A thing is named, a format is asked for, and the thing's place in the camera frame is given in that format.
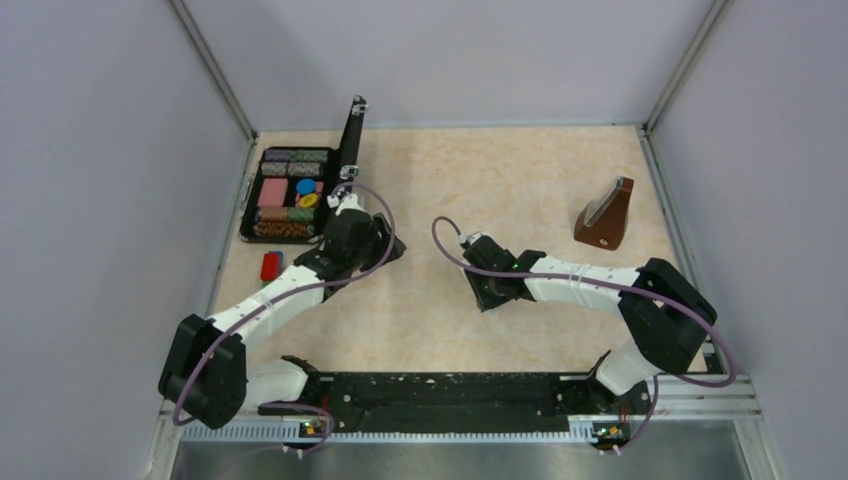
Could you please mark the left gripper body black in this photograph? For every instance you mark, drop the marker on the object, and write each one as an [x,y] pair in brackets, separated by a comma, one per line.
[366,256]

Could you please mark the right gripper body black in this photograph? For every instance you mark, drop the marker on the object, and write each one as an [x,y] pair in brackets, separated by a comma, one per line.
[486,290]

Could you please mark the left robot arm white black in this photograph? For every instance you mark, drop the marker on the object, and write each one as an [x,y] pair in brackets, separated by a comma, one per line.
[206,373]

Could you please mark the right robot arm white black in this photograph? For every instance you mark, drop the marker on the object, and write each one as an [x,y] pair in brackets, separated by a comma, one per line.
[663,312]

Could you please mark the black poker chip case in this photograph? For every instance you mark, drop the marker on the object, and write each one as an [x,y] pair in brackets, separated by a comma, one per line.
[286,201]

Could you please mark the colourful toy block stack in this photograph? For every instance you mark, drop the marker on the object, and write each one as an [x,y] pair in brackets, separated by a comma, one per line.
[272,266]

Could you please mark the brown wooden metronome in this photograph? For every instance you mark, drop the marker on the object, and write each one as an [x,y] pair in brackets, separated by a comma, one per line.
[603,221]

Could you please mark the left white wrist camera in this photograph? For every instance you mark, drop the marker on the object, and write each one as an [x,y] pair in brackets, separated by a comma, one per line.
[342,202]

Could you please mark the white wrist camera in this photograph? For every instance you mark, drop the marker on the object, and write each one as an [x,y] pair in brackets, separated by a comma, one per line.
[342,202]
[466,240]

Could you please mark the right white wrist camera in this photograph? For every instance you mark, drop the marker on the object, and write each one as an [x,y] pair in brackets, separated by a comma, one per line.
[466,240]

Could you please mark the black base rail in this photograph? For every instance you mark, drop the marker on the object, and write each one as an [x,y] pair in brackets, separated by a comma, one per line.
[466,405]

